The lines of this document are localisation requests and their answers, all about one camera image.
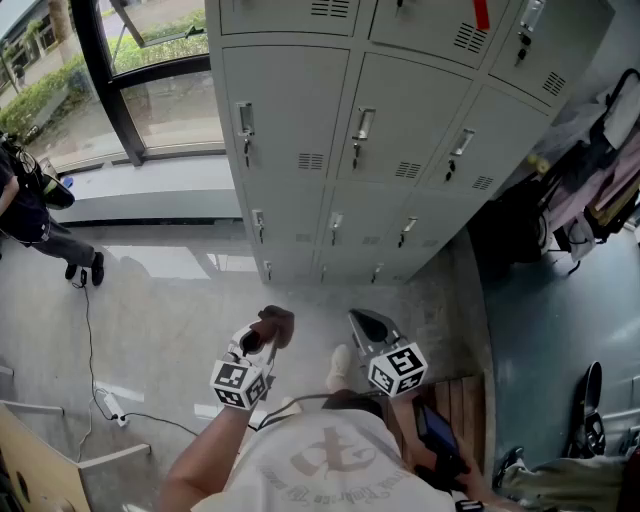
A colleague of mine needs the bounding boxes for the white power strip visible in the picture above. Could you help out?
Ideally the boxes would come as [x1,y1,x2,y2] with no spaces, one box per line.
[102,392,129,427]

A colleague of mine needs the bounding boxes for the grey metal locker cabinet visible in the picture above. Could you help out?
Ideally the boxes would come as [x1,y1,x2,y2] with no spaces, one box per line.
[203,0,617,287]

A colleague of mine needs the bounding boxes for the person's right forearm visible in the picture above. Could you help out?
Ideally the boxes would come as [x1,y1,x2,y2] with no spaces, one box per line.
[387,395,506,512]

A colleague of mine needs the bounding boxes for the white power cable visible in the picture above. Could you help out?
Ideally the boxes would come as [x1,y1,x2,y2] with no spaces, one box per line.
[74,394,101,464]

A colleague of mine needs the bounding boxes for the black skateboard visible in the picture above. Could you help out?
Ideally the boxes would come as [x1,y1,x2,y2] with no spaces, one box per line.
[569,360,606,459]

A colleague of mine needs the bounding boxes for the beige fabric bag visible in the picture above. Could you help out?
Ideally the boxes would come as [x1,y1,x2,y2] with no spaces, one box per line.
[492,452,640,512]

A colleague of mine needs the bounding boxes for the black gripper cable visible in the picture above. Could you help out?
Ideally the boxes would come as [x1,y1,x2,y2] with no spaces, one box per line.
[247,391,396,432]

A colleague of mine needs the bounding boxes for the black power cable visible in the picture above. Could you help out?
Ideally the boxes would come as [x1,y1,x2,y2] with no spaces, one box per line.
[71,268,121,424]
[122,410,200,437]

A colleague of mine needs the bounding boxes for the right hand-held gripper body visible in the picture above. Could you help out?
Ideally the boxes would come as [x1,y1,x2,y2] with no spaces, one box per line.
[354,334,430,400]

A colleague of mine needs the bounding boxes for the black backpack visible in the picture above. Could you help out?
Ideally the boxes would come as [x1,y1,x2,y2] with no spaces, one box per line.
[467,177,554,284]

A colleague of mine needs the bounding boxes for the black waist-mounted device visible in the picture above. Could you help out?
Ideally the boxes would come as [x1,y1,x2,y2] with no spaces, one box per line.
[412,394,471,491]

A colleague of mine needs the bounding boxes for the brown wooden slat platform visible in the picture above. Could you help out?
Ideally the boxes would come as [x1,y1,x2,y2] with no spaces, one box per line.
[382,372,490,474]

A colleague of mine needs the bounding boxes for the green hedge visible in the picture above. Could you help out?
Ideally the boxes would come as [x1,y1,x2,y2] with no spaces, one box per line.
[0,9,209,139]

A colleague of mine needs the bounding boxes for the person's white shoe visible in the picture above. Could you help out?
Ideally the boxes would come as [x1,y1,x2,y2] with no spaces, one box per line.
[325,343,354,392]

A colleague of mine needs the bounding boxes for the grey metal locker door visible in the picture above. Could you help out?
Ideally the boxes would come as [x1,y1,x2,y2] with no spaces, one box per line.
[221,45,351,182]

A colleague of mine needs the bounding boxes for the person's white printed t-shirt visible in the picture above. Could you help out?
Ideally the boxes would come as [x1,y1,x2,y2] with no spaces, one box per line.
[192,407,501,512]

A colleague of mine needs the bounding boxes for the pink clothes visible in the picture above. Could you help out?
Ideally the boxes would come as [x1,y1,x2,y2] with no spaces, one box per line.
[547,144,640,236]

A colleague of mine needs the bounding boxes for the grey window sill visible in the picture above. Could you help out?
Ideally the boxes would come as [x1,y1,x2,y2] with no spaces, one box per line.
[47,152,244,226]

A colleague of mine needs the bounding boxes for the person's left forearm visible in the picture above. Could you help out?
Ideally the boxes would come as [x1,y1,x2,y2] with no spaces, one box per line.
[158,403,259,512]

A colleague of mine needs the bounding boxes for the light wooden table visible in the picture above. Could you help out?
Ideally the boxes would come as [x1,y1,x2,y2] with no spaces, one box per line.
[0,399,152,512]

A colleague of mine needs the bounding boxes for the grey metal frame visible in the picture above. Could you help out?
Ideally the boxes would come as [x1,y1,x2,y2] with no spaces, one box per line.
[599,384,640,456]

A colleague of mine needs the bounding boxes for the brown knitted cloth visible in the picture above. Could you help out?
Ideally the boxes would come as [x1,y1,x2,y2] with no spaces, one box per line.
[248,304,296,352]

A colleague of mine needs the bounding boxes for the black window frame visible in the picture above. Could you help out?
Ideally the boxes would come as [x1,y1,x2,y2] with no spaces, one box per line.
[69,0,226,169]

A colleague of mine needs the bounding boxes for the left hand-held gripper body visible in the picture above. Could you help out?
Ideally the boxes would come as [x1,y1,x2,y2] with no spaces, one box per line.
[209,348,278,412]

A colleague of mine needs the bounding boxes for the black and white bag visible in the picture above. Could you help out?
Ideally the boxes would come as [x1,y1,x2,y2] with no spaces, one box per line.
[587,67,640,151]

